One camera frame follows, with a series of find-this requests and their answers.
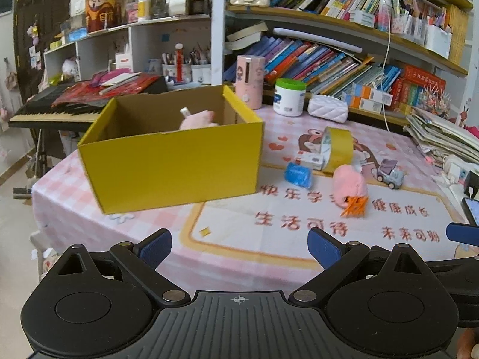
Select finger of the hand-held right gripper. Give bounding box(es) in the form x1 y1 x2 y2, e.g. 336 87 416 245
430 256 479 294
446 222 479 246

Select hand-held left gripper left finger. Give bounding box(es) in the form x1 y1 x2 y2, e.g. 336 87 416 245
48 228 191 306

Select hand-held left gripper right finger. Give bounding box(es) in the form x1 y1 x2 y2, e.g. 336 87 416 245
290 228 447 306

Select yellow cardboard box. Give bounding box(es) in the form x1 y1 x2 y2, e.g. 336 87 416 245
77 85 265 215

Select white staple box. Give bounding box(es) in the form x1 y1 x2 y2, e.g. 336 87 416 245
295 151 326 171

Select black smartphone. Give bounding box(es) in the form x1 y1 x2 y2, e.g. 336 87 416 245
461 197 479 227

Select pink checked printed tablecloth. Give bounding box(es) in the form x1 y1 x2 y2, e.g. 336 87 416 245
31 103 479 300

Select white charger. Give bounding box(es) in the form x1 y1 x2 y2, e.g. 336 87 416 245
443 155 469 181

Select pink plush toy orange feet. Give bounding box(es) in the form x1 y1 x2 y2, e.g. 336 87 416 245
332 165 369 220

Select blue packet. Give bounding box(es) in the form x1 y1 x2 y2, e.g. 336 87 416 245
284 162 313 188

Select grey toy car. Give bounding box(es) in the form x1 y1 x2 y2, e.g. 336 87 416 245
376 159 406 190

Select yellow tape roll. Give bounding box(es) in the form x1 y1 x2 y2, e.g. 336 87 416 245
320 126 354 175

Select stack of papers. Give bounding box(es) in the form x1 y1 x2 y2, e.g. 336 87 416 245
403 107 479 166

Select pink plush toy with tag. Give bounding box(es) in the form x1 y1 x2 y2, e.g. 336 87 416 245
177 107 221 131

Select white quilted pouch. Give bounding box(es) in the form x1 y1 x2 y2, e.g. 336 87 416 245
307 95 350 124

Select black keyboard stand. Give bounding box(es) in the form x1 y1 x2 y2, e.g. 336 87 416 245
13 129 50 200

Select red boxed book set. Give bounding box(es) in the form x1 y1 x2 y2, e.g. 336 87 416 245
391 64 447 111

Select white tub green lid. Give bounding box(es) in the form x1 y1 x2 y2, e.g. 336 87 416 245
272 78 308 118

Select small blue orange boxes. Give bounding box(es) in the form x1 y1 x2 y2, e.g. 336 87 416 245
342 82 393 113

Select red plastic bags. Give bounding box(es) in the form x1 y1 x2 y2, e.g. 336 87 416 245
52 74 161 107

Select white card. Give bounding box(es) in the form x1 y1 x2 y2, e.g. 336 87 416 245
101 72 140 87

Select black electronic keyboard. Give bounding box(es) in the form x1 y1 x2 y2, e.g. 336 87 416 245
8 76 169 133

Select white pen holder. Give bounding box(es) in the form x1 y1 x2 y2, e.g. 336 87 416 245
190 49 211 85
162 52 183 83

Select purple cloth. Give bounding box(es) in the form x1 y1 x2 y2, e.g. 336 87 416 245
91 71 113 87

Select row of colourful books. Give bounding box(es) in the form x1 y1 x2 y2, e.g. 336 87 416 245
225 35 401 102

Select pink cylinder device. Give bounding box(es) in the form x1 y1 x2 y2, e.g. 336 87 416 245
234 55 266 110

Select red hanging tassel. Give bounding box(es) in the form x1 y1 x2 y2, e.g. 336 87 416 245
175 43 185 83

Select white red small box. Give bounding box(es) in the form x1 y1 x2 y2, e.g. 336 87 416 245
114 44 133 72

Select white plastic bag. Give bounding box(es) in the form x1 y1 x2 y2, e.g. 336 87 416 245
62 58 80 81

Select white shelf unit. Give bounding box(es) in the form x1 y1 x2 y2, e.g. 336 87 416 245
43 15 212 83

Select row of pen cups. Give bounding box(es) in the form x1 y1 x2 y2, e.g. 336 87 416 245
376 0 454 60

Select blue lidded box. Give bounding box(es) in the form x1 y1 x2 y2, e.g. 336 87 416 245
65 26 89 43

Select wooden bookshelf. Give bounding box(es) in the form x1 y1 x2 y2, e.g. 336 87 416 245
210 0 474 128

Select cartoon figure paper box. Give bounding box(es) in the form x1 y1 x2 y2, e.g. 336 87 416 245
84 0 122 34

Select dark wooden door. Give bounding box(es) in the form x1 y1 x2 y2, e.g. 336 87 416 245
12 0 74 96

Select white cable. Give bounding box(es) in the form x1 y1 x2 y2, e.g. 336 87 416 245
376 0 393 132

